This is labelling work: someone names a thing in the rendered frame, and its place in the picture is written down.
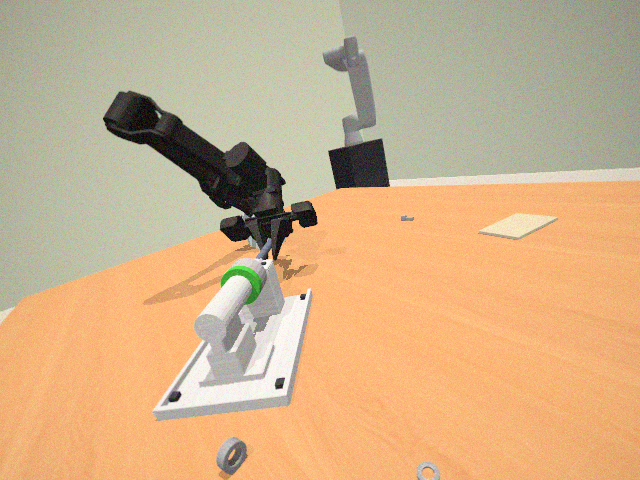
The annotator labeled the green ring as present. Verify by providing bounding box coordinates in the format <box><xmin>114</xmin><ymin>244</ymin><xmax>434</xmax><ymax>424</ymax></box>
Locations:
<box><xmin>220</xmin><ymin>266</ymin><xmax>262</xmax><ymax>305</ymax></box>

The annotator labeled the beige flat rectangular plate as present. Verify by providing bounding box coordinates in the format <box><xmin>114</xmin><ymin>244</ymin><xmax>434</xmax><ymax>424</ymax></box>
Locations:
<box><xmin>479</xmin><ymin>213</ymin><xmax>558</xmax><ymax>240</ymax></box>

